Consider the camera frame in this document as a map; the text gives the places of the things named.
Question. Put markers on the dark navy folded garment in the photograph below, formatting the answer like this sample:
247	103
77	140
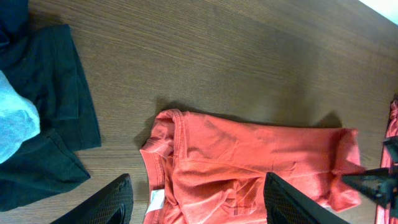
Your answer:
44	67

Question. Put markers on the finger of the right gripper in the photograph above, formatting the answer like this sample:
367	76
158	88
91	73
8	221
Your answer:
378	185
391	145

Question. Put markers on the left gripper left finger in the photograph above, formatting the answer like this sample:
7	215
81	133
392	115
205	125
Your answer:
113	204

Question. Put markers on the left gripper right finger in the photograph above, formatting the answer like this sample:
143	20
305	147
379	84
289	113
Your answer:
287	205

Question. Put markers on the grey folded t-shirt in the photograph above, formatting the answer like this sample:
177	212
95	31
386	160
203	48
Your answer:
19	120

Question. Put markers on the orange soccer t-shirt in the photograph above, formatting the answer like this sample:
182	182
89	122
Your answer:
213	170

